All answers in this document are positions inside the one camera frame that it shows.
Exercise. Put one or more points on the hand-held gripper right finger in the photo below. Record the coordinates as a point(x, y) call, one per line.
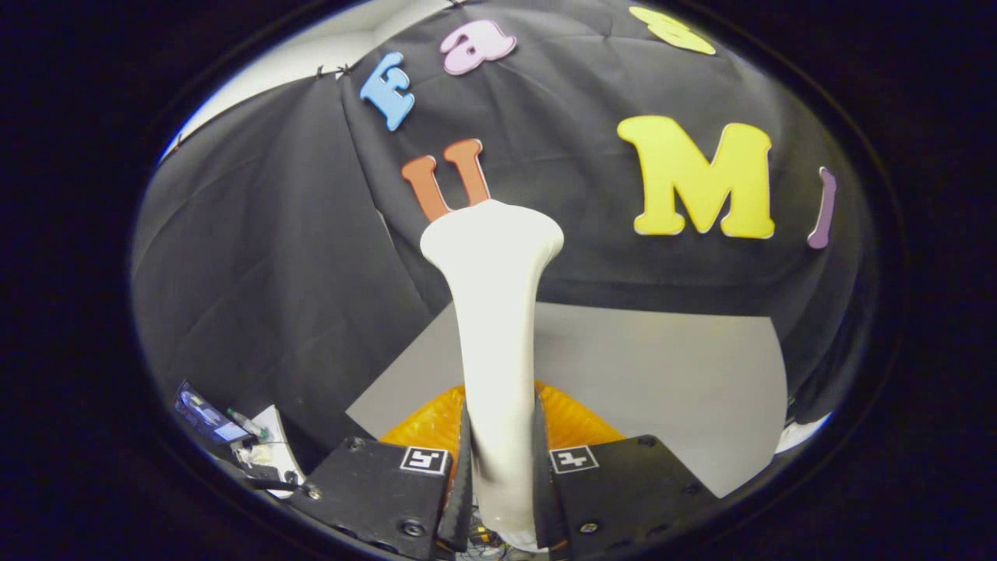
point(545, 506)

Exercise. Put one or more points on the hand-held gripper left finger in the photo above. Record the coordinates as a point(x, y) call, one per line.
point(461, 506)

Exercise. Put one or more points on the white paper sheet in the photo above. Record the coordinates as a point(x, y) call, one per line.
point(276, 425)

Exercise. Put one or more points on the black backdrop cloth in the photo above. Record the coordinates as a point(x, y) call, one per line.
point(273, 234)

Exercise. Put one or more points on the white garment steamer head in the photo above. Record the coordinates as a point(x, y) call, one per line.
point(498, 327)

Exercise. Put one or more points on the grey cabinet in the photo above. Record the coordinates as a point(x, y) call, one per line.
point(662, 374)

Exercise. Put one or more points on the row of small black clips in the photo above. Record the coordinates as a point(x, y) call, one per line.
point(321, 71)

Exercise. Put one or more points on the green marker pen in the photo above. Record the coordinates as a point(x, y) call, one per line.
point(248, 423)

